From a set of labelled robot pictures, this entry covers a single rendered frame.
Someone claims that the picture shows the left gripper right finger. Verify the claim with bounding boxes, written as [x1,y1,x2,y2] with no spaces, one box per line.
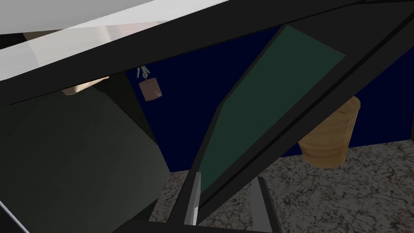
[249,176,284,233]

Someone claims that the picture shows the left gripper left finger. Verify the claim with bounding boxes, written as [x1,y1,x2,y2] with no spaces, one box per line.
[184,172,202,226]

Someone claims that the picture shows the tan wooden cylinder container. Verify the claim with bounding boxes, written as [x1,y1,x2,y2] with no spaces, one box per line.
[297,95,361,169]

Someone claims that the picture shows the brown pot with utensils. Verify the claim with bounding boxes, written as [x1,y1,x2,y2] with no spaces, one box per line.
[136,66,163,102]

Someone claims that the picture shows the dark grey bulky shape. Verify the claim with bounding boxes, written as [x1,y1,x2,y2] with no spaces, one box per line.
[0,72,172,233]

